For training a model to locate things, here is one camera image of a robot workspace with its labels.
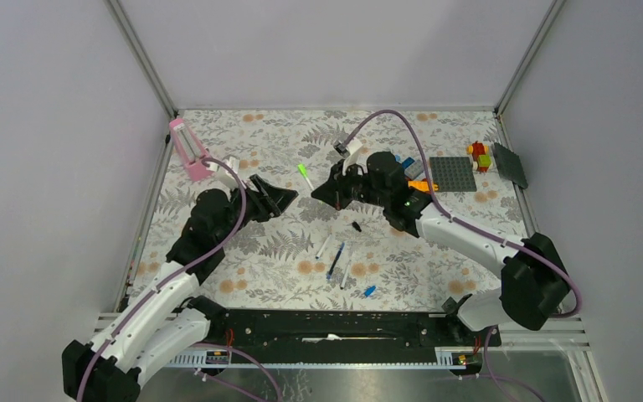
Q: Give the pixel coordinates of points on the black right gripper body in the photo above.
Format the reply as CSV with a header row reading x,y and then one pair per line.
x,y
358,187

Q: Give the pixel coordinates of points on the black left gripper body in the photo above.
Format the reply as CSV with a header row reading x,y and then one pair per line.
x,y
251,208

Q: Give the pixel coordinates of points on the white pen green tip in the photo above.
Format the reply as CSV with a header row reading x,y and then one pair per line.
x,y
302,170

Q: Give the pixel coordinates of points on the white pen dark tip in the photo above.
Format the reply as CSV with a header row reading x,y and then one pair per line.
x,y
345,275

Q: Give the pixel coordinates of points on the blue pen cap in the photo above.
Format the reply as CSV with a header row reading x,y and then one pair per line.
x,y
369,291

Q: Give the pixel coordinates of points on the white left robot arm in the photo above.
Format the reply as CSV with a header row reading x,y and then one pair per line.
x,y
117,362

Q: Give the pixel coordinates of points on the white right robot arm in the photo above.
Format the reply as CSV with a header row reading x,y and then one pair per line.
x,y
533,279

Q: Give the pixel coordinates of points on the blue gel pen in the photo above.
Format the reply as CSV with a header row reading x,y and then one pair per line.
x,y
335,260

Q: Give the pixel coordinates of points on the grey toy brick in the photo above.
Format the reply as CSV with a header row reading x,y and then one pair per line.
x,y
414,170

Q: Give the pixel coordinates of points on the blue toy brick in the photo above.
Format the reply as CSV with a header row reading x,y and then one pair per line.
x,y
407,162

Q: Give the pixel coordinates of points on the orange toy car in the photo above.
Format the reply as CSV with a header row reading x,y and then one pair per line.
x,y
424,186

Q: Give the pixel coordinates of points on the floral table mat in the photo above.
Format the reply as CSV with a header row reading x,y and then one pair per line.
x,y
273,265

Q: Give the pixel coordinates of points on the pink metronome box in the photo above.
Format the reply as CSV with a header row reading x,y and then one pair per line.
x,y
190,151

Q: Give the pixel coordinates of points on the grey lego baseplate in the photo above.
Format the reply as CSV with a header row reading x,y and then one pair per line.
x,y
452,174

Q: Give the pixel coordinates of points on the red yellow green brick stack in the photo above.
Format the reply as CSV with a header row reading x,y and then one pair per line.
x,y
480,156

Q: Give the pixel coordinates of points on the dark grey lego plate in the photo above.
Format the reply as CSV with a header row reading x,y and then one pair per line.
x,y
509,165

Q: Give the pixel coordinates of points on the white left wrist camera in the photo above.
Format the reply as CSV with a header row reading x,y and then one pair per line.
x,y
228,172

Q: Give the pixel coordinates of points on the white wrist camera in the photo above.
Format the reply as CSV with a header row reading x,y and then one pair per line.
x,y
228,172
350,153

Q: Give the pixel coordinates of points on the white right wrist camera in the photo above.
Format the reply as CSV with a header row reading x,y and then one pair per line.
x,y
350,153

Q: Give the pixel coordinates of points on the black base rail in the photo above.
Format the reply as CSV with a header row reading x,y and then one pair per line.
x,y
245,329

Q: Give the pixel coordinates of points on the white cable duct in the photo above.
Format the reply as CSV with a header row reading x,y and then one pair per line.
x,y
319,356

